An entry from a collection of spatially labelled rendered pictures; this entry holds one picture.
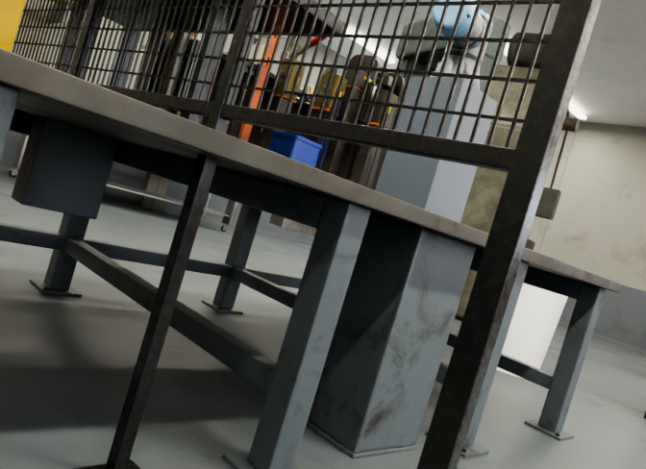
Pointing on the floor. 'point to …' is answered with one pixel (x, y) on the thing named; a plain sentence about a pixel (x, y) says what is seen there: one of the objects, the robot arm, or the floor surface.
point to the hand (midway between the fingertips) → (263, 41)
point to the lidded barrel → (533, 325)
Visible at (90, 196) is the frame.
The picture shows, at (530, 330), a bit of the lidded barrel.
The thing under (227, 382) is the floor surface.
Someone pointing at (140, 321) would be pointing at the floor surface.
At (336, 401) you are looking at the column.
